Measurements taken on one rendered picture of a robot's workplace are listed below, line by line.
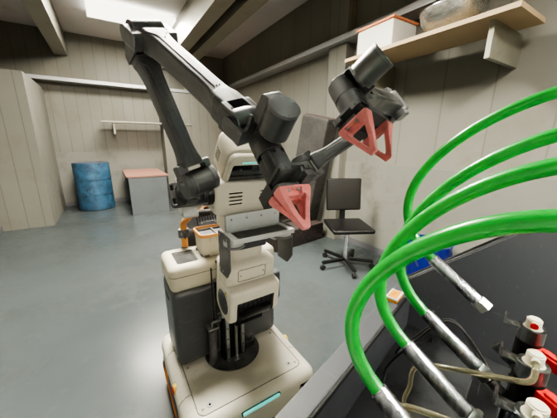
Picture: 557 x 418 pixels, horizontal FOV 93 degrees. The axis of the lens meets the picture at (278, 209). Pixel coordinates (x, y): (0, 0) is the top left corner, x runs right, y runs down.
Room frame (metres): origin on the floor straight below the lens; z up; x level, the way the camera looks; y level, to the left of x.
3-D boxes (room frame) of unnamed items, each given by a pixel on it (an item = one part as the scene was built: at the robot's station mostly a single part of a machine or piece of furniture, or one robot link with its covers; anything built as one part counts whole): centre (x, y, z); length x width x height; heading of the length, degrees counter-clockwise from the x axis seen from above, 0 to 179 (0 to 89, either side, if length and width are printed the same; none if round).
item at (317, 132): (3.66, -0.07, 0.86); 1.02 x 1.01 x 1.71; 122
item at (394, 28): (2.80, -0.99, 2.27); 0.43 x 0.36 x 0.24; 32
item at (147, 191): (5.42, 2.76, 0.36); 1.35 x 0.70 x 0.72; 32
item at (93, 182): (5.25, 3.70, 0.47); 0.63 x 0.62 x 0.93; 122
